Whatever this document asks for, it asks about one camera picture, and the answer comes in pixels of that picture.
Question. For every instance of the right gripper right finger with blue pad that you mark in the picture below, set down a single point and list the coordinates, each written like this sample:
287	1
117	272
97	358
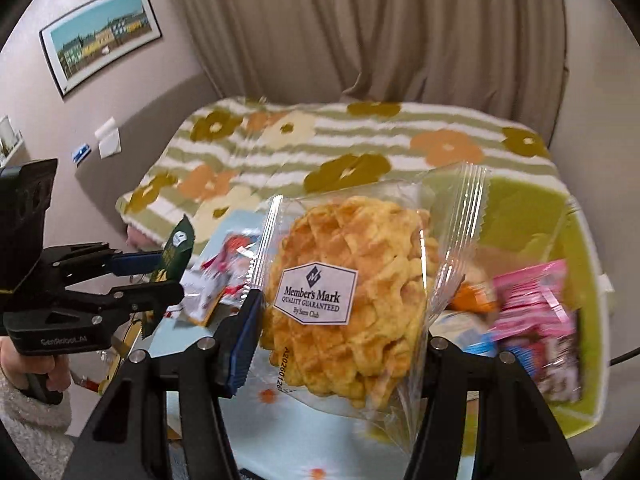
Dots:
517	435

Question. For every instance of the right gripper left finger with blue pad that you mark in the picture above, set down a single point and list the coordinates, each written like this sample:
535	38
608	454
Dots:
126	436

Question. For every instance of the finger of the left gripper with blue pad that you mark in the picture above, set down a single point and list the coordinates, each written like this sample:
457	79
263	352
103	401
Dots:
134	263
152	296

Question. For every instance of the dark green snack packet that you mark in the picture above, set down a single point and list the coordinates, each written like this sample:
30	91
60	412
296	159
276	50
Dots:
176	253

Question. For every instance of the shrimp flakes snack bag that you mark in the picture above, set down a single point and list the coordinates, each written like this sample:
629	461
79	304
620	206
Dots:
219	281

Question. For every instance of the waffle cookie clear bag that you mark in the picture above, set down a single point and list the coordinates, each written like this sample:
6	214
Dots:
353	280

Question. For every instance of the cream blue snack packet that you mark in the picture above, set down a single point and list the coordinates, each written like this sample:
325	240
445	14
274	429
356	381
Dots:
467	331

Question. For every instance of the pink snack packet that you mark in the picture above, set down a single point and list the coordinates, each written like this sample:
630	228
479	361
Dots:
531	302

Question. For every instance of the orange pork snack bag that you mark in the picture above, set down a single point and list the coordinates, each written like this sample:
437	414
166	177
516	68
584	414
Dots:
476	293

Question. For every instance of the brown cartoon snack packet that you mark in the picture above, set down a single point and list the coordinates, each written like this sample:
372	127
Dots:
548	350

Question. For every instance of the person left hand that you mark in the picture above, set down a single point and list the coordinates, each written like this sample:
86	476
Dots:
16	368

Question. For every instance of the grey padded headboard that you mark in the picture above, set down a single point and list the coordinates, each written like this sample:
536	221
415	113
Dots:
144	136

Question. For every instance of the blue daisy tablecloth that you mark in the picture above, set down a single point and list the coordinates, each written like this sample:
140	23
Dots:
273	435

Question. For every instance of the floral striped quilt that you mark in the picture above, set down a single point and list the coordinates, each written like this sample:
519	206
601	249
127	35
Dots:
234	154

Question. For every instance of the green cardboard box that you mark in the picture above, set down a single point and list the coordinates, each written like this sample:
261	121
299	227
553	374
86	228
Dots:
525	223

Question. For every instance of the framed houses picture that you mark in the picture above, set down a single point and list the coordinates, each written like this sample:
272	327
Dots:
85	40

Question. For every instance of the beige curtain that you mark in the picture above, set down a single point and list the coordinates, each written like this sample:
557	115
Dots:
502	57

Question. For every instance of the blue wall socket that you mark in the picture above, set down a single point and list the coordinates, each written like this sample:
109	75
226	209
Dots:
81	153

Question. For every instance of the white wall switch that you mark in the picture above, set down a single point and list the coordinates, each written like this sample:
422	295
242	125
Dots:
108	139

